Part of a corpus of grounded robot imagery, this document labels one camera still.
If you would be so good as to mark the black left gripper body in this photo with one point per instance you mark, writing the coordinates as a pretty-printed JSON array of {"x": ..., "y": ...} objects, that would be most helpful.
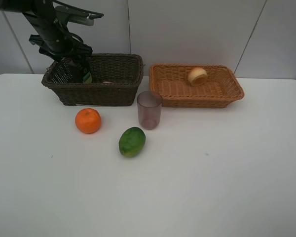
[{"x": 59, "y": 49}]

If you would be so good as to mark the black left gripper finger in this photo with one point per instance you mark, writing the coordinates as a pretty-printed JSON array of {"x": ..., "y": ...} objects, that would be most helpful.
[{"x": 60, "y": 73}]

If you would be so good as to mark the dark green pump bottle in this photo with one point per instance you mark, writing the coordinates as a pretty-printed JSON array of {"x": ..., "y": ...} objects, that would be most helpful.
[{"x": 79, "y": 70}]

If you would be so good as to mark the translucent purple plastic cup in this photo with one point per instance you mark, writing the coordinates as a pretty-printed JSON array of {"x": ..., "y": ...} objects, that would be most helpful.
[{"x": 149, "y": 105}]

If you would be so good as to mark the brown bread bun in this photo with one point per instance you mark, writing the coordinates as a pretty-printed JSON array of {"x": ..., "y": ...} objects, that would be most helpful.
[{"x": 197, "y": 76}]

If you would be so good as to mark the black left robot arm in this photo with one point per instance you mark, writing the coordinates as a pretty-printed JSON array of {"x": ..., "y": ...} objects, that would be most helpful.
[{"x": 49, "y": 18}]

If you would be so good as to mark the dark brown wicker basket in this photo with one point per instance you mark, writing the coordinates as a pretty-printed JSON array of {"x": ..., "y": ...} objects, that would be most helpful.
[{"x": 115, "y": 80}]

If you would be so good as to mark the orange mandarin fruit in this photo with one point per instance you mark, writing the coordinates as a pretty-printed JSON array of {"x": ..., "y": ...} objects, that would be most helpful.
[{"x": 88, "y": 120}]

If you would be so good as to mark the green mango fruit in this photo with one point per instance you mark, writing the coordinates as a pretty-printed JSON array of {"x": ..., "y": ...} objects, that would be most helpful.
[{"x": 132, "y": 142}]

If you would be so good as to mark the tan wicker basket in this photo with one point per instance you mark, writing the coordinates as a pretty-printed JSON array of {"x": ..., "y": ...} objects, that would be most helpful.
[{"x": 220, "y": 89}]

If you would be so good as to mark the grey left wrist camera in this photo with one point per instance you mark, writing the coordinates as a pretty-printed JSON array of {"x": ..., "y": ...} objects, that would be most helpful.
[{"x": 66, "y": 14}]

